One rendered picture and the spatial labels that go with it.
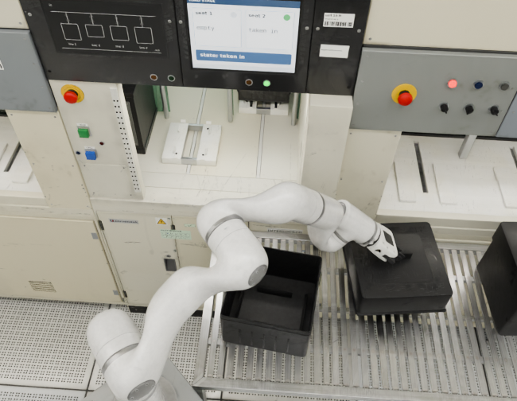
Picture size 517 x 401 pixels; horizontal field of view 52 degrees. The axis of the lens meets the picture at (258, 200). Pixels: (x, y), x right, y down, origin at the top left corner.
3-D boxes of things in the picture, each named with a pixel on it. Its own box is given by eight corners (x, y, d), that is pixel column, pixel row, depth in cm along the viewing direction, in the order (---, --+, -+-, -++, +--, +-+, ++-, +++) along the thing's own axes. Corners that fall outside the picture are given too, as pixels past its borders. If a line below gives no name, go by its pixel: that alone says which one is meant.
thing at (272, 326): (239, 269, 187) (239, 241, 174) (317, 283, 183) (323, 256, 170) (220, 340, 169) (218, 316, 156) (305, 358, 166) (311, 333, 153)
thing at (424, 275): (355, 316, 166) (363, 295, 156) (340, 240, 185) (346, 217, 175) (446, 312, 168) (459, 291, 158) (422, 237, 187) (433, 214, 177)
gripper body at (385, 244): (381, 241, 152) (402, 255, 159) (374, 214, 159) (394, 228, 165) (360, 252, 156) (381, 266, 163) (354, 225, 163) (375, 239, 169)
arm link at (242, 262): (115, 356, 136) (142, 409, 128) (80, 354, 126) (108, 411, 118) (247, 219, 129) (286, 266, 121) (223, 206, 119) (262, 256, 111)
